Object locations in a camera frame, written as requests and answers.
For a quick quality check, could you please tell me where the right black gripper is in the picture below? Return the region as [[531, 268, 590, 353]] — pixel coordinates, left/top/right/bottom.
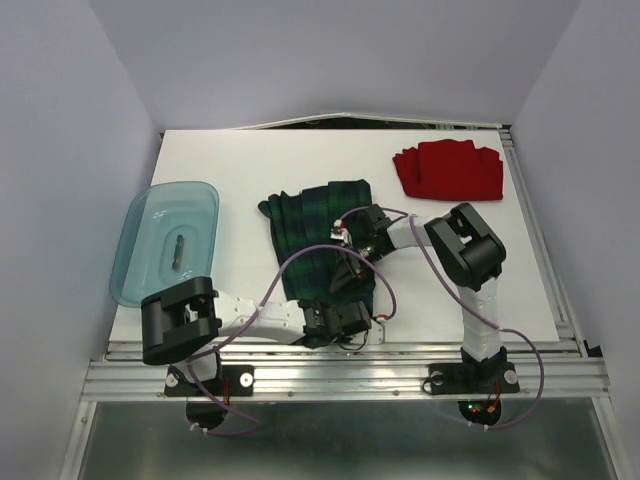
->
[[330, 240, 389, 298]]

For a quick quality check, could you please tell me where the green plaid skirt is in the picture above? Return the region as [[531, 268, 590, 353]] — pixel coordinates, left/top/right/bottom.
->
[[258, 180, 376, 311]]

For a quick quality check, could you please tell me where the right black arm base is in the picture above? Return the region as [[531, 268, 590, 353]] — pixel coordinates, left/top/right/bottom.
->
[[421, 347, 520, 428]]

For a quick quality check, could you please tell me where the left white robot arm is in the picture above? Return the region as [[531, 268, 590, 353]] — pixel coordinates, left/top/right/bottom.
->
[[141, 277, 373, 394]]

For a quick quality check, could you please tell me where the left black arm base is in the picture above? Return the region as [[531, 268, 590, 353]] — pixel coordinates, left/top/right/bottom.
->
[[163, 364, 260, 438]]

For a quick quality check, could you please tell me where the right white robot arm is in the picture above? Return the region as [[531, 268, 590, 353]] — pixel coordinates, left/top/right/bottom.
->
[[329, 203, 507, 394]]

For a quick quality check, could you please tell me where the folded red skirt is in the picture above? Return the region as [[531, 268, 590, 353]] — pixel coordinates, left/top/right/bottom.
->
[[393, 139, 504, 202]]

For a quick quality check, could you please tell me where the small dark object in bin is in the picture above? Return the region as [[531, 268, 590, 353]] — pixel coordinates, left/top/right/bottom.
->
[[171, 234, 186, 272]]

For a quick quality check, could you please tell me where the blue transparent plastic bin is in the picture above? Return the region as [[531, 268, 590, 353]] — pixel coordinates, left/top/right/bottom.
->
[[109, 181, 219, 308]]

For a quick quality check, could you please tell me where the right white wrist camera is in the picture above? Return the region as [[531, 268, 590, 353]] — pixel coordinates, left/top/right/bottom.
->
[[330, 219, 353, 247]]

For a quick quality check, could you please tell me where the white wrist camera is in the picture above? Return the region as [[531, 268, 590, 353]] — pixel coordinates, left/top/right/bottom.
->
[[330, 219, 353, 247], [372, 316, 390, 345]]

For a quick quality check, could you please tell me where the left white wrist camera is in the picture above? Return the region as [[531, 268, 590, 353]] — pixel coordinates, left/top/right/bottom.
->
[[372, 316, 390, 345]]

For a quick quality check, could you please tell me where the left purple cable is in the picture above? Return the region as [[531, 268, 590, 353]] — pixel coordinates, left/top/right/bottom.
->
[[187, 243, 399, 436]]

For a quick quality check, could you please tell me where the aluminium mounting rail frame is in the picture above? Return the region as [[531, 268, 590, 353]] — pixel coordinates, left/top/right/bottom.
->
[[61, 124, 633, 479]]

